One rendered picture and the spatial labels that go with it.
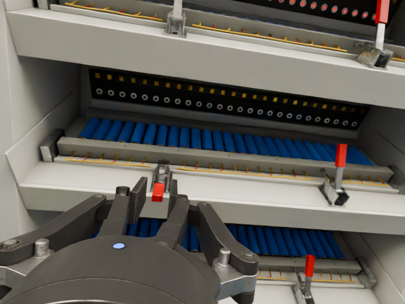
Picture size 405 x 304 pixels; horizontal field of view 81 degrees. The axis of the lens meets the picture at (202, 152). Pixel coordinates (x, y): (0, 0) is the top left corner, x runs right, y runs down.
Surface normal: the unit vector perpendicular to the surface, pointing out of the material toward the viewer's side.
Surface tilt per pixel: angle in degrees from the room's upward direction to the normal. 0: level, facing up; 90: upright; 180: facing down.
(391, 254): 90
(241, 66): 111
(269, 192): 21
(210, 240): 89
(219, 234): 9
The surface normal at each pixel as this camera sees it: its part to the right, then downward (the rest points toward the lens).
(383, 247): -0.99, -0.11
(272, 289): 0.15, -0.81
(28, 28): 0.04, 0.58
